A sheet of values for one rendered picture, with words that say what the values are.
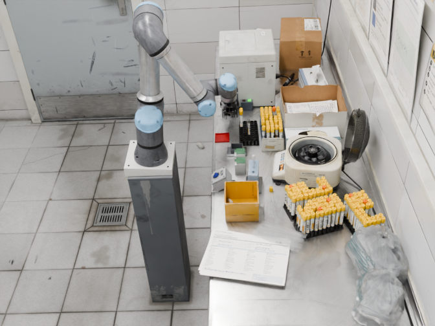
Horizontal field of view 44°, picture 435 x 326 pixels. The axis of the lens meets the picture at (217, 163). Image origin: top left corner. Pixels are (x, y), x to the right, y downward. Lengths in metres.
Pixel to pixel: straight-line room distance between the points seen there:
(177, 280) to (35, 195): 1.39
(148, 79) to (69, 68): 1.97
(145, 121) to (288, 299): 0.93
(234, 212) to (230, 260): 0.21
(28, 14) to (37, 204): 1.34
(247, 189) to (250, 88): 0.70
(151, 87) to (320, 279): 1.05
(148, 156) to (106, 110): 2.06
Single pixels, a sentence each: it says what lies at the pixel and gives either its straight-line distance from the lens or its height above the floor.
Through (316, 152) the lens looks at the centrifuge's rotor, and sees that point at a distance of 2.27.
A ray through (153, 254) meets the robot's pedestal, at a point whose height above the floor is 0.38.
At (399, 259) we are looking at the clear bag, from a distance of 1.89.
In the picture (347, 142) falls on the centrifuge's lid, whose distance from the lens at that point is 2.33.
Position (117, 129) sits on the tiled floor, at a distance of 4.28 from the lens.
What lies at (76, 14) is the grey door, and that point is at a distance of 4.02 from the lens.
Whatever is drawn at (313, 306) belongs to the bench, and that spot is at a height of 0.88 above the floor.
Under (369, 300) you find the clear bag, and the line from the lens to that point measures 1.80.
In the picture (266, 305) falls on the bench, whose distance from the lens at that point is 1.86.
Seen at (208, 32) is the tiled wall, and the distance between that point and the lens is 4.01.
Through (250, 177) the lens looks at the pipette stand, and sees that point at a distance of 2.18.
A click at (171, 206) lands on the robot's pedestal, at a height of 0.70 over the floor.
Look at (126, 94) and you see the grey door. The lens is 4.25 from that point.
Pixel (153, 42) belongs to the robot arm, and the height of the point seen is 1.48.
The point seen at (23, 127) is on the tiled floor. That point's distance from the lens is 4.57.
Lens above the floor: 2.36
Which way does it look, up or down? 38 degrees down
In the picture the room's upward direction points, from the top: 4 degrees counter-clockwise
